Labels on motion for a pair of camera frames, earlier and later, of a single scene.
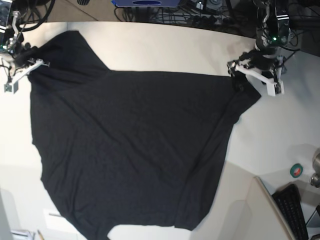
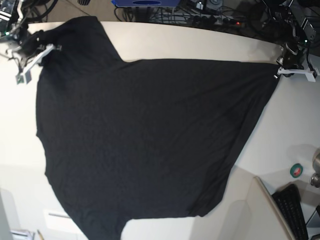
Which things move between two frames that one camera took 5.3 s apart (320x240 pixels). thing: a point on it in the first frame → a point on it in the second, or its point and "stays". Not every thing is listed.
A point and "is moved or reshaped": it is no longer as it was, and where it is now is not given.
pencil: x=40 y=235 stays
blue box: x=146 y=3 stays
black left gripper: x=24 y=54 → x=28 y=45
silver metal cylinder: x=315 y=180 stays
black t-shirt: x=130 y=148 is moved or reshaped
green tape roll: x=296 y=170 stays
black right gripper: x=260 y=59 → x=290 y=59
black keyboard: x=288 y=198 stays
